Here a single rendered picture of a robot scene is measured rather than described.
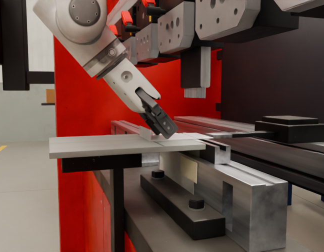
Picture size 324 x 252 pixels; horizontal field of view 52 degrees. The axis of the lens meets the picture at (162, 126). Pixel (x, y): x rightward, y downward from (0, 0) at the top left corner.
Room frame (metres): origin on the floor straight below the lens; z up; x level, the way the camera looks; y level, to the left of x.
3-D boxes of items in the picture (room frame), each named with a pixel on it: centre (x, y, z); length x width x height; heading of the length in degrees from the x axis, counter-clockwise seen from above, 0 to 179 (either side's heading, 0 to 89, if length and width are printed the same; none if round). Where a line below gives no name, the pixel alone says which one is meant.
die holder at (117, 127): (1.19, 0.11, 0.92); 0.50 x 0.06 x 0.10; 19
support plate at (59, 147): (0.62, 0.08, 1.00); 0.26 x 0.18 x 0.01; 109
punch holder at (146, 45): (0.88, 0.01, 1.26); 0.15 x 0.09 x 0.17; 19
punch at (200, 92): (0.67, -0.06, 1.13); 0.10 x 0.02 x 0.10; 19
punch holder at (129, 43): (1.07, 0.07, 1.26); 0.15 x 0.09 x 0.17; 19
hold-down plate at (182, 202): (0.61, -0.02, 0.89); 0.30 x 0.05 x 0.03; 19
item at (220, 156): (0.65, -0.07, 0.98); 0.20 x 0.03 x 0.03; 19
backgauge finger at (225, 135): (0.72, -0.22, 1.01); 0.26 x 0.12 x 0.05; 109
